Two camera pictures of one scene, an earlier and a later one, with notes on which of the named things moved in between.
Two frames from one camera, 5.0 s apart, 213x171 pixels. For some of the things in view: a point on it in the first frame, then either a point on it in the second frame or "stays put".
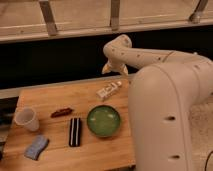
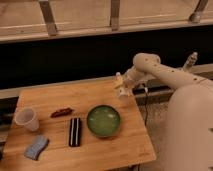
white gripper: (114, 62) to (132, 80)
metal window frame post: (114, 15) stays put
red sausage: (61, 112) stays put
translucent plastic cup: (27, 117) stays put
